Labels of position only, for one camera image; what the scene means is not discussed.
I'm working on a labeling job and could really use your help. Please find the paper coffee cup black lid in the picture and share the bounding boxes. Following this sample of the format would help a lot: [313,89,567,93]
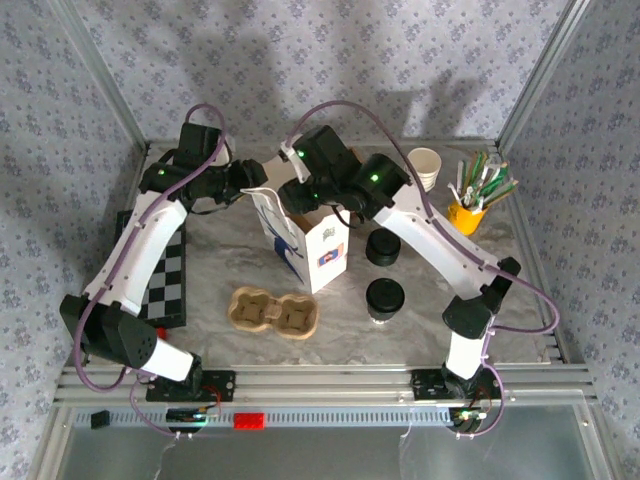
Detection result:
[364,277,406,324]

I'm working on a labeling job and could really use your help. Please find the brown pulp cup carrier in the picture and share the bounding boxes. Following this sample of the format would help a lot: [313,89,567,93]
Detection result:
[227,285,320,341]

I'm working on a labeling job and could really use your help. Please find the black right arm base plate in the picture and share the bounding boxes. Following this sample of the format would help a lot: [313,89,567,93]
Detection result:
[412,368,494,401]

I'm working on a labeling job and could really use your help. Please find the black grey chessboard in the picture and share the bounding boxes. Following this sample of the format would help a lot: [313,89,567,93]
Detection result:
[115,209,187,329]

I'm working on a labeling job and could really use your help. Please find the aluminium front frame rail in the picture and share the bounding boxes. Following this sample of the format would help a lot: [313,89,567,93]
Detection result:
[54,364,596,402]

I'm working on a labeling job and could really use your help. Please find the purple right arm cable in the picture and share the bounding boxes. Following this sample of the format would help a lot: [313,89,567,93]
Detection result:
[287,99,560,336]

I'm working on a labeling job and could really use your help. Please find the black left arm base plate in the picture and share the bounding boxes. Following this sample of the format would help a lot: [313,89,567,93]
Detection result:
[145,369,236,404]

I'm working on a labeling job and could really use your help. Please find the green striped wrapped straw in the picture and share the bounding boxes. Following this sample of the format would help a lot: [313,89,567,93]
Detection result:
[462,151,489,201]

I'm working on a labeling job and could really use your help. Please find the yellow metal bucket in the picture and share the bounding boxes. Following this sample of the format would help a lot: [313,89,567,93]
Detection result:
[446,199,489,236]

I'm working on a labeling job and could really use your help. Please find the brown paper-wrapped stirrer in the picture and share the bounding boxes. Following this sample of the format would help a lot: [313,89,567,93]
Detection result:
[482,179,521,207]

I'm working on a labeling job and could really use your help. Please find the white paper takeout bag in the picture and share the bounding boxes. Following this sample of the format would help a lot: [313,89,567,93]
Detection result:
[240,158,351,296]

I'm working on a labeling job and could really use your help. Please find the small circuit board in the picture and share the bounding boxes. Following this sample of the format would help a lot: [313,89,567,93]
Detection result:
[166,407,222,427]
[449,407,489,426]

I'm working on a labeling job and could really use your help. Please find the aluminium frame post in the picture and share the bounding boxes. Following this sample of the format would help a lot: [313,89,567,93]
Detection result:
[49,0,152,154]
[497,0,594,151]

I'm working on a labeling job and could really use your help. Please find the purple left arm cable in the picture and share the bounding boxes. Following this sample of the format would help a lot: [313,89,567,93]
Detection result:
[73,103,235,392]

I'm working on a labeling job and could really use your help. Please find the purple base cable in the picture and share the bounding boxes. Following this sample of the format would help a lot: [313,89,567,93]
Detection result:
[452,363,506,441]
[128,377,224,442]

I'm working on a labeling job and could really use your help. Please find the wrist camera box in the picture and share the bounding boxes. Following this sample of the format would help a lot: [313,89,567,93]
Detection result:
[177,122,235,167]
[278,124,362,187]

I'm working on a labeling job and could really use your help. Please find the grey slotted cable duct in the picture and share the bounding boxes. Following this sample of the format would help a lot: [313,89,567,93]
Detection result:
[69,405,461,427]

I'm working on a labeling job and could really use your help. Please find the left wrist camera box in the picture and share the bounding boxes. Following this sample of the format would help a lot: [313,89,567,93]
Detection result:
[177,122,235,167]

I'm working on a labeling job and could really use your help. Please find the stacked paper coffee cups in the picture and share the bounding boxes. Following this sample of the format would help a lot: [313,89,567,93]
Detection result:
[407,147,443,194]

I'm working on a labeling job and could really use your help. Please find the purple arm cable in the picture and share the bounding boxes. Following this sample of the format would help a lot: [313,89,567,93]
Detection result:
[287,99,560,336]
[73,103,235,392]

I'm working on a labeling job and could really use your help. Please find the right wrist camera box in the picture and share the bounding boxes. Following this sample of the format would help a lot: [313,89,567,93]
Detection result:
[278,124,362,187]

